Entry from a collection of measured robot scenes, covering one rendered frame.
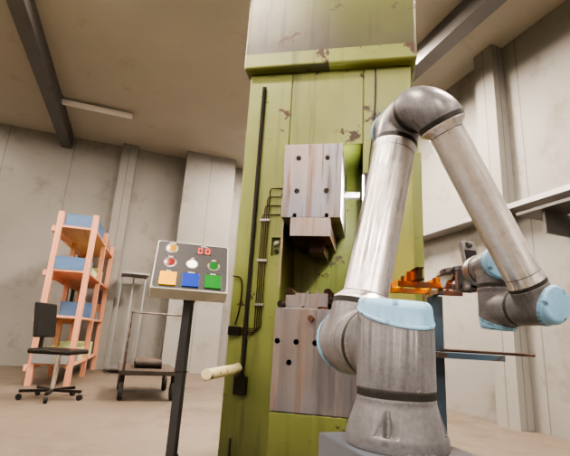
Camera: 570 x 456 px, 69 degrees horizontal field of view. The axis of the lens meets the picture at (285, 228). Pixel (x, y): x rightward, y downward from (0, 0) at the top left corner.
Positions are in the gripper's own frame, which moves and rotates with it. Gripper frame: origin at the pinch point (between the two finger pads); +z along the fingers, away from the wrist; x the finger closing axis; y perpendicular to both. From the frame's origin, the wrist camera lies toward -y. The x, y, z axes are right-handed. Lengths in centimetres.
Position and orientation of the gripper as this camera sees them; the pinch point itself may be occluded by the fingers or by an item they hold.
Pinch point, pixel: (452, 274)
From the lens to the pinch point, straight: 158.8
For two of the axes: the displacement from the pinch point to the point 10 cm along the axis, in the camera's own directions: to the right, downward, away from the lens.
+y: -0.5, 9.7, -2.5
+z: 0.3, 2.5, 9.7
